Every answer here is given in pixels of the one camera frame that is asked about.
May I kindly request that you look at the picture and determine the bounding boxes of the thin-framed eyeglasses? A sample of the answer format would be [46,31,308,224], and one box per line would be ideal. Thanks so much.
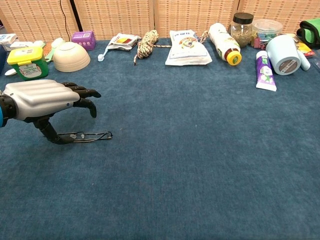
[57,131,113,145]

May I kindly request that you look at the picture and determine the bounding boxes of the small white box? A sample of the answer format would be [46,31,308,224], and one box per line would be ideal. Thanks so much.
[9,41,35,51]

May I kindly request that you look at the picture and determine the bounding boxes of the razor in yellow package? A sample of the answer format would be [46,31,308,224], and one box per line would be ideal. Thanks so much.
[294,34,316,58]

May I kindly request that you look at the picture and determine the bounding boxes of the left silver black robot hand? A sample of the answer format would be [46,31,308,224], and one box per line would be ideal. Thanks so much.
[3,79,102,146]

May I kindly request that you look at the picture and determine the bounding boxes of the light blue mug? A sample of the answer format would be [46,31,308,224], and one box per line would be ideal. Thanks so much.
[265,34,312,76]

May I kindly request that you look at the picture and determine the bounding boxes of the glass jar black lid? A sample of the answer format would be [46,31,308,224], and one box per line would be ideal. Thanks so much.
[229,12,255,48]

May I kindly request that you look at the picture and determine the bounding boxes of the green container yellow lid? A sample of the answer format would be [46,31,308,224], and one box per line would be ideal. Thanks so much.
[6,46,50,81]

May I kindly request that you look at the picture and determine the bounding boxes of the clear tub of clips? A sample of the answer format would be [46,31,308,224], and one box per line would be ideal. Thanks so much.
[249,18,284,50]

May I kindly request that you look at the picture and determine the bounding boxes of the purple white toothpaste tube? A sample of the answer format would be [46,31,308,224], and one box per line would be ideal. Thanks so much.
[255,50,278,92]

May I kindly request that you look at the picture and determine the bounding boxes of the bamboo folding screen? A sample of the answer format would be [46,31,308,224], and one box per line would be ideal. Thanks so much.
[0,0,320,42]

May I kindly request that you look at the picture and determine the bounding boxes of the white bottle yellow cap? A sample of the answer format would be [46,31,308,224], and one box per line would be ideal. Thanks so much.
[208,22,243,67]

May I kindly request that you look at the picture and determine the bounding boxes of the thin black hanging cable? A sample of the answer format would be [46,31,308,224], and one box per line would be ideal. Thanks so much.
[59,0,70,42]

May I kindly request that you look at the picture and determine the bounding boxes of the purple box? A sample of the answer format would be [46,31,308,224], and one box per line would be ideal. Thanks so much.
[71,30,97,51]

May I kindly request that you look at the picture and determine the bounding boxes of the green folded cloth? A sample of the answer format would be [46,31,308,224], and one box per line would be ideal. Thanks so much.
[296,17,320,50]

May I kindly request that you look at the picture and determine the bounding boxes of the white blue milk carton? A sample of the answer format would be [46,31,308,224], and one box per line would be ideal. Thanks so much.
[0,33,20,52]

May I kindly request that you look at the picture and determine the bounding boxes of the black stand pole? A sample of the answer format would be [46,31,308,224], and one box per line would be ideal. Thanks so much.
[69,0,83,31]

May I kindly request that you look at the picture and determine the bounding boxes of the beige bowl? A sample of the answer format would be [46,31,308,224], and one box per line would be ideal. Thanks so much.
[52,41,91,73]

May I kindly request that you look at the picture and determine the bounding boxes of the blue table cloth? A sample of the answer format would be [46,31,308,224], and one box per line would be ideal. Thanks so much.
[0,37,320,240]

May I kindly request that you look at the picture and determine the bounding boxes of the white red snack packet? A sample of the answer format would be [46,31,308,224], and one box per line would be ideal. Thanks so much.
[107,32,142,52]

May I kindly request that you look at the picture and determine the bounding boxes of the white printed powder bag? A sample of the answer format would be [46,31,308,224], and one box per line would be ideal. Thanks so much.
[164,29,213,66]

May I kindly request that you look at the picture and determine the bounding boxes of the coiled braided rope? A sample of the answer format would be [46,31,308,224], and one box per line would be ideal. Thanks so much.
[133,29,210,66]

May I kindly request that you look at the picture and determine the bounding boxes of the dark blue box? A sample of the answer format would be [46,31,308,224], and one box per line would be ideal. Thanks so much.
[0,44,7,76]

